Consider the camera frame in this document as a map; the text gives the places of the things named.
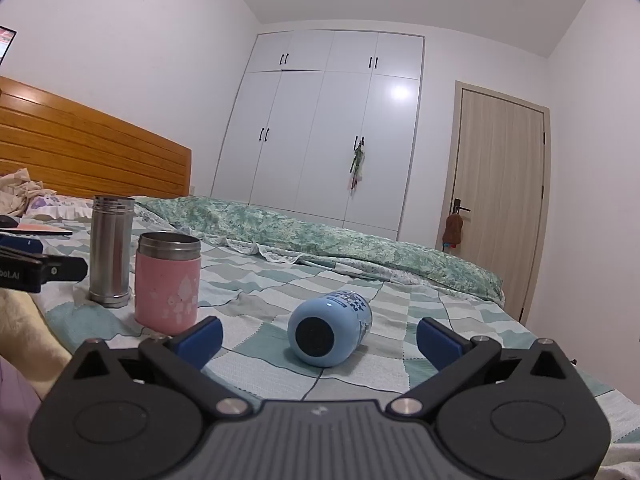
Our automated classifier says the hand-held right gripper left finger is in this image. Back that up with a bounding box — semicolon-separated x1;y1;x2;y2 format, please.
60;316;255;417

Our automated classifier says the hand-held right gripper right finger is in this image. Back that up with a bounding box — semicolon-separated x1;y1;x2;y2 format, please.
386;317;581;417

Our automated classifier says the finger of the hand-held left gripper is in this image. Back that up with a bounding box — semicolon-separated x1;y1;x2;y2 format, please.
37;257;90;292
0;234;45;260

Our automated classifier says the blue bottle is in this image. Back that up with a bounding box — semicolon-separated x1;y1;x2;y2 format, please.
287;290;374;367

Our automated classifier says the person's left forearm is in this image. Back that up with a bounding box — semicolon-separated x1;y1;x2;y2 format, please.
0;289;74;402

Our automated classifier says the tall stainless steel cup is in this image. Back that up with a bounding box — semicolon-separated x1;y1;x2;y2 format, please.
88;196;137;309

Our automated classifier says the pink steel-rimmed cup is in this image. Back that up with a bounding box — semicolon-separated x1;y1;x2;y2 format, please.
134;231;202;337

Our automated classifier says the pink flat pad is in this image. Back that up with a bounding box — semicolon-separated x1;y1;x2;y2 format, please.
0;223;75;239

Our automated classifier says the floral pillow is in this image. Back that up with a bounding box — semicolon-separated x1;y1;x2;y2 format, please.
22;192;94;224

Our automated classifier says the crumpled beige cloth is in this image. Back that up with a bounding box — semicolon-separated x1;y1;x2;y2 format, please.
0;167;57;219

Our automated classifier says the wooden bed headboard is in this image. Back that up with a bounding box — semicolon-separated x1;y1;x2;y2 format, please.
0;76;194;202

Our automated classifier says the green floral quilt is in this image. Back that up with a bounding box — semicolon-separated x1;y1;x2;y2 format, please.
135;196;505;304

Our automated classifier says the person's purple clothing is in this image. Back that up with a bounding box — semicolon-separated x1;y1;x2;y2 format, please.
0;354;44;480

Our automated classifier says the beige wooden door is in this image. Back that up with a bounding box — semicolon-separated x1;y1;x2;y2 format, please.
435;80;551;327

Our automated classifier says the hanging green ornament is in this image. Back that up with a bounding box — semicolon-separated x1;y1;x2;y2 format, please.
348;147;366;192

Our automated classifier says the lit screen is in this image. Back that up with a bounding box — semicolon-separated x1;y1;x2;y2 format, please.
0;25;18;66

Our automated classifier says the white wardrobe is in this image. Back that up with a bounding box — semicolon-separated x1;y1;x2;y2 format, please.
211;30;426;242

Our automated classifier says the brown bag on door handle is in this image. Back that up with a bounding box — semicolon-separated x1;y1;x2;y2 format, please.
442;213;464;250

